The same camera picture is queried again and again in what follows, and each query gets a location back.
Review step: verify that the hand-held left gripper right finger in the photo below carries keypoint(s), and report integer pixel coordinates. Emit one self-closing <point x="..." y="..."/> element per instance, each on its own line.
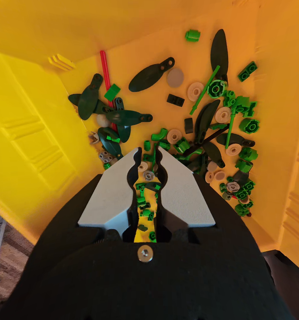
<point x="184" y="197"/>

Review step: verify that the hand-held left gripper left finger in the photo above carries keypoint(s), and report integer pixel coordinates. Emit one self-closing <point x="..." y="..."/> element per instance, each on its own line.
<point x="109" y="197"/>

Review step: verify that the pile of small green bricks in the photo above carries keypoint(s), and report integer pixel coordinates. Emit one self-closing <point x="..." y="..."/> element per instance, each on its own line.
<point x="249" y="125"/>

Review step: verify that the yellow plastic bin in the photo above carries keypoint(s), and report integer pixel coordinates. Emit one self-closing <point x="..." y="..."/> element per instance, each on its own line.
<point x="39" y="125"/>

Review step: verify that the brown desk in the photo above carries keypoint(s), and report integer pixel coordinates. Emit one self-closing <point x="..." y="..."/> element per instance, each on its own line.
<point x="14" y="255"/>

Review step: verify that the grey round stud plate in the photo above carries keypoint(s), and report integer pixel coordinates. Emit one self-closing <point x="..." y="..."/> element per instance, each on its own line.
<point x="105" y="156"/>
<point x="148" y="175"/>
<point x="232" y="186"/>

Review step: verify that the dark green small brick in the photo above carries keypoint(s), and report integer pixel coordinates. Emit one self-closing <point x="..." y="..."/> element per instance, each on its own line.
<point x="227" y="196"/>

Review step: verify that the grey claw piece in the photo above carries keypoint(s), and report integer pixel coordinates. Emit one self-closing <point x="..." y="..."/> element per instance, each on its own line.
<point x="94" y="138"/>

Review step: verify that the long black rod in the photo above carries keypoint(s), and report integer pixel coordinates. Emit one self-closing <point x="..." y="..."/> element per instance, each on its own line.
<point x="209" y="139"/>

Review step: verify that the black curved brick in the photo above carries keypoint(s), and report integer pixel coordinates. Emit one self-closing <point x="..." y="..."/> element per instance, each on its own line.
<point x="188" y="125"/>

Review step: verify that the tan dome piece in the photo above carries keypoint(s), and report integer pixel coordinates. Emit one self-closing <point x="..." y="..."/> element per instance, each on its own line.
<point x="102" y="120"/>

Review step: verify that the thin green rod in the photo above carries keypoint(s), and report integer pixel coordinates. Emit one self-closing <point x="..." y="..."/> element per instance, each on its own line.
<point x="230" y="130"/>
<point x="204" y="91"/>

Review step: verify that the black two-stud plate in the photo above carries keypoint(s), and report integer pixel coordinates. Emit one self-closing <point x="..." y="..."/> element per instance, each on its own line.
<point x="175" y="100"/>

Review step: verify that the bright green slope tile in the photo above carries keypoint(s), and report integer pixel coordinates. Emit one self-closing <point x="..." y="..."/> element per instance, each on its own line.
<point x="112" y="92"/>

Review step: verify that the scattered tan round plates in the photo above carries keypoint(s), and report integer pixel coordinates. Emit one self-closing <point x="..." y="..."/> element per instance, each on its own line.
<point x="195" y="91"/>

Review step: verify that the grey round flat tile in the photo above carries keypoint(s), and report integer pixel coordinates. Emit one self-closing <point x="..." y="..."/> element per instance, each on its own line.
<point x="175" y="77"/>

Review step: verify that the red plastic rod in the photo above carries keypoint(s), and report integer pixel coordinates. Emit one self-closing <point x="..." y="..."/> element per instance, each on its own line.
<point x="105" y="72"/>

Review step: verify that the scattered dark green leaf pieces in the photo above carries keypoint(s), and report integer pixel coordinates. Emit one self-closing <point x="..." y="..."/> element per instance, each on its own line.
<point x="147" y="76"/>

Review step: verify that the dark object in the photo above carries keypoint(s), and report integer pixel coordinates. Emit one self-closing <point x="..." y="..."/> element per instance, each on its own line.
<point x="289" y="287"/>

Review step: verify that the green two-stud plate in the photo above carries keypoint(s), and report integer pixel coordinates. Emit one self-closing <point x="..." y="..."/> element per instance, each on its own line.
<point x="247" y="71"/>

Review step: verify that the green round brick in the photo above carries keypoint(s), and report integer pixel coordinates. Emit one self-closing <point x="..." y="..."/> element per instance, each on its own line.
<point x="192" y="35"/>

